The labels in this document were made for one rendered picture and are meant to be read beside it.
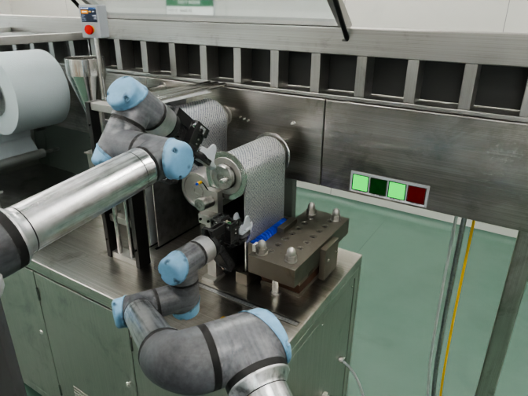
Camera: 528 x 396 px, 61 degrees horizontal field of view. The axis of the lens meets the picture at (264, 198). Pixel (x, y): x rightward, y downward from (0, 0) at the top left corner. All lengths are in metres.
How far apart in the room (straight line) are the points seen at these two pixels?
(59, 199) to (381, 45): 1.00
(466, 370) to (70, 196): 2.27
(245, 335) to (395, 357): 1.86
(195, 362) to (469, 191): 0.94
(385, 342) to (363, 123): 1.54
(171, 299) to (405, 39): 0.95
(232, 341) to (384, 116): 0.87
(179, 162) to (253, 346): 0.35
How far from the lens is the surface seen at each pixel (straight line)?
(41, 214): 0.72
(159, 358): 0.82
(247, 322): 0.83
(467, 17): 3.70
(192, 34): 1.75
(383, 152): 1.44
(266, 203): 1.44
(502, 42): 1.34
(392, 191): 1.46
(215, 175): 1.33
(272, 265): 1.31
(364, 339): 2.68
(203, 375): 0.80
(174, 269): 1.11
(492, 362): 1.89
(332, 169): 1.52
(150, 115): 0.99
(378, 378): 2.49
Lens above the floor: 1.72
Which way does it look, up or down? 24 degrees down
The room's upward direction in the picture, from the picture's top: 1 degrees clockwise
